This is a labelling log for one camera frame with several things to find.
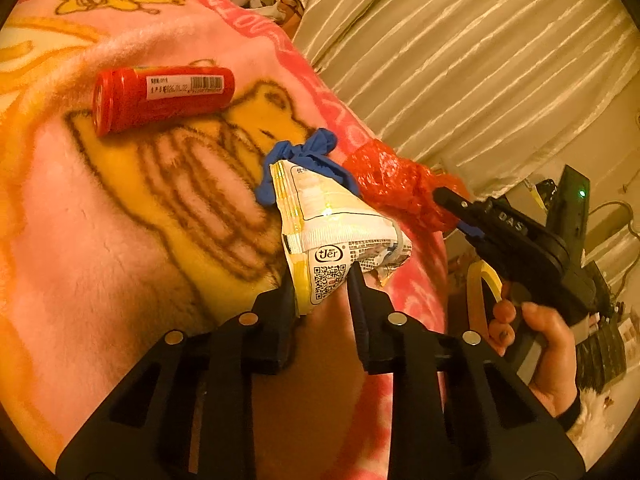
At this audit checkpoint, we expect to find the yellow white snack packet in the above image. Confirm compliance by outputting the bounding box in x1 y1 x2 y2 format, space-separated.
269 160 413 317

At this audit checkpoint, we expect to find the blue cloth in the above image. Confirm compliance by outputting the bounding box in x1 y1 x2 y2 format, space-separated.
254 127 361 206

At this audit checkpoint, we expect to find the red plastic bag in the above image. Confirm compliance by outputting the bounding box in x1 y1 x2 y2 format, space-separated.
342 141 471 233

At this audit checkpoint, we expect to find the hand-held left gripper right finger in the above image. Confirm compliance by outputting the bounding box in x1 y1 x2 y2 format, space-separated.
349 265 584 480

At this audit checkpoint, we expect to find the cream satin curtain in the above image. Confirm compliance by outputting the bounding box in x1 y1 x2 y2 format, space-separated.
272 0 640 201

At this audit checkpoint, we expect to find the red cylindrical can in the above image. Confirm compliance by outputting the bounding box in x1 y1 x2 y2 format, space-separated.
92 65 236 138

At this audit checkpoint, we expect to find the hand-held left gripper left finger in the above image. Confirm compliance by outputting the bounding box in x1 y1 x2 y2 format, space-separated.
55 280 299 480

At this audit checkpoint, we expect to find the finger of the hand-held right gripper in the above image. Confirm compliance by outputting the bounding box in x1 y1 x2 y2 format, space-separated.
432 186 496 222
459 221 493 247

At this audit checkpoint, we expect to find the white cable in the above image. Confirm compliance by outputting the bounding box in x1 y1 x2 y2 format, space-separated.
586 199 640 281

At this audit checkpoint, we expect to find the person's right forearm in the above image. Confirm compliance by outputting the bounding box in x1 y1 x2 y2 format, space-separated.
552 389 586 433

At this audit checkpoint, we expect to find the pink printed blanket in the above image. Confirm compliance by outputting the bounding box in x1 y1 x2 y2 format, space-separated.
0 0 451 480

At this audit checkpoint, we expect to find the person's right hand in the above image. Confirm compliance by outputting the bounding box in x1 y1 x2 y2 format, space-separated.
487 280 580 417

